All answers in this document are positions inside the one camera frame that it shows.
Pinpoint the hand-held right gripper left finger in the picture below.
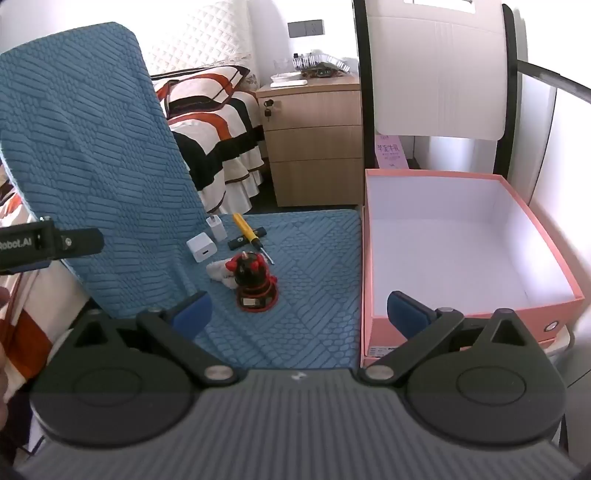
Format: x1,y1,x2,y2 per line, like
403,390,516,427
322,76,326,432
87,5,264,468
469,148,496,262
69,292,238,387

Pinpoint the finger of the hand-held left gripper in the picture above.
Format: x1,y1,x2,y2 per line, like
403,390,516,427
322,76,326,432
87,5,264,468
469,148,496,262
52,228,105,260

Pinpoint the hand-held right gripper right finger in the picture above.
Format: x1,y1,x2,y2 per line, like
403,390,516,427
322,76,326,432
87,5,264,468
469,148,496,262
359,291,539,386

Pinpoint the white plush toy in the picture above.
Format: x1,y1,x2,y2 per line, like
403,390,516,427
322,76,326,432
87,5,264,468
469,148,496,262
205,259,241,291

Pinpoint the large white charger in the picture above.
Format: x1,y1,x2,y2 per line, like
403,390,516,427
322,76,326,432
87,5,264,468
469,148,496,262
186,233,218,264

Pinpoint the red and black figurine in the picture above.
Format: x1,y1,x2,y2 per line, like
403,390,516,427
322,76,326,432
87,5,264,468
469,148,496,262
229,251,280,313

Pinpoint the pink cardboard box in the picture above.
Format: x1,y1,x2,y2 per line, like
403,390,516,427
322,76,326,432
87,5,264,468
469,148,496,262
362,168,585,359

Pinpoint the yellow screwdriver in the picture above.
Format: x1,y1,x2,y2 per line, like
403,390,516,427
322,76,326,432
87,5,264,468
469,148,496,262
231,213,276,267

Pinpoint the blue textured cloth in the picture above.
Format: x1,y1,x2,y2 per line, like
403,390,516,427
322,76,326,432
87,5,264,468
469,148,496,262
0,21,365,370

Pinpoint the black stick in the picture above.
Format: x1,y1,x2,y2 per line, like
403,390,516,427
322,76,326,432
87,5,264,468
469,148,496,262
227,226,269,251

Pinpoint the small white charger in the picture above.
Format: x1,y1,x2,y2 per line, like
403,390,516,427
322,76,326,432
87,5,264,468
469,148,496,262
206,213,228,242

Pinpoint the pink paper bag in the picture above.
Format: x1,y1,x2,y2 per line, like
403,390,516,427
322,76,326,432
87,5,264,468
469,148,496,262
375,133,419,171

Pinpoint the striped bed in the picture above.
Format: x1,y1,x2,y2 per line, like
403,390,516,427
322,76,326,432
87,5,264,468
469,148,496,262
0,65,267,407

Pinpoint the wooden nightstand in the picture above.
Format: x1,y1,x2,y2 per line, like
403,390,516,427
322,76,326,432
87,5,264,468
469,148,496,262
255,74,365,208

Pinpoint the striped pillow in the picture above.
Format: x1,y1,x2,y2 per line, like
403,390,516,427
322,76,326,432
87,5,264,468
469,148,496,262
152,65,252,117

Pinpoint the white quilted headboard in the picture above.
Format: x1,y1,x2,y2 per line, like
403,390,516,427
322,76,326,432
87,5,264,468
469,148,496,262
145,0,254,86

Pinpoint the foil tray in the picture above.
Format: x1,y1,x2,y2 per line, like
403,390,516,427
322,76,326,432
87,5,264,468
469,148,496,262
292,52,352,77

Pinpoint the white chair with black frame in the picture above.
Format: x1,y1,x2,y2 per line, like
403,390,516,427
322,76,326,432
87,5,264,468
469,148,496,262
353,0,522,185

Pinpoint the grey wall outlet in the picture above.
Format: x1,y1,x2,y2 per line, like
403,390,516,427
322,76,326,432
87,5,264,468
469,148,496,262
287,19,324,38

